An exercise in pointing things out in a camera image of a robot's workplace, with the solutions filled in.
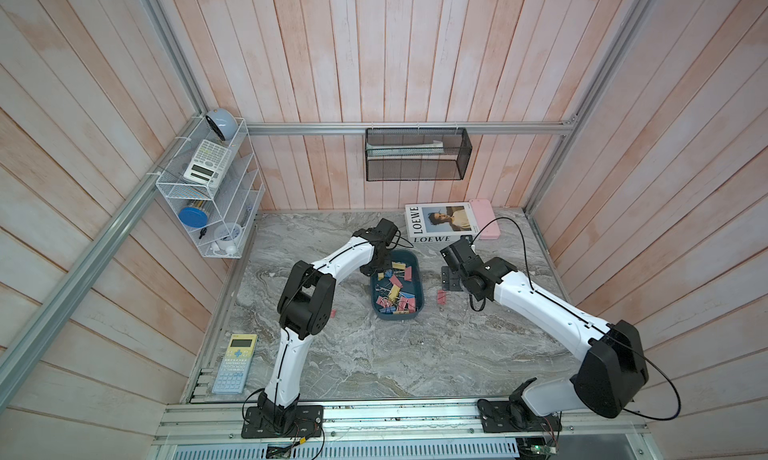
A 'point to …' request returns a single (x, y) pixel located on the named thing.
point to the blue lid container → (194, 217)
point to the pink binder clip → (441, 297)
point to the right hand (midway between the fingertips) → (462, 273)
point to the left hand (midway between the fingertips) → (379, 269)
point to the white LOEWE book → (438, 223)
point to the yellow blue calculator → (235, 364)
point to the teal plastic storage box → (397, 293)
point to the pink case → (483, 213)
